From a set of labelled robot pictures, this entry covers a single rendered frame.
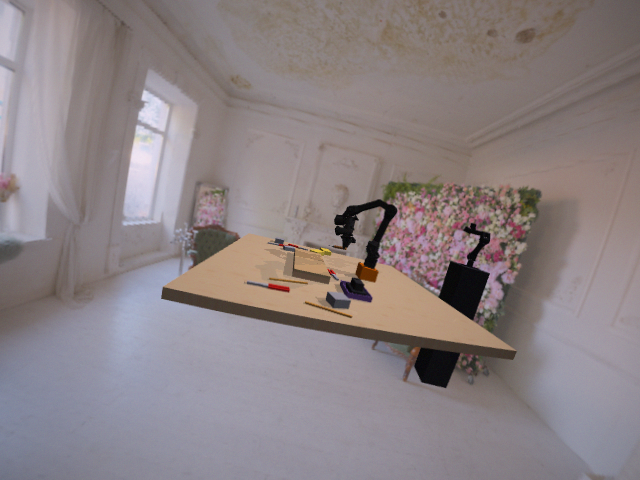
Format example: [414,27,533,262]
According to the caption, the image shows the tan panel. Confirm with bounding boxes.
[292,248,331,284]

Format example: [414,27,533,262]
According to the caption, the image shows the purple square tray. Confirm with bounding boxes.
[340,281,372,302]

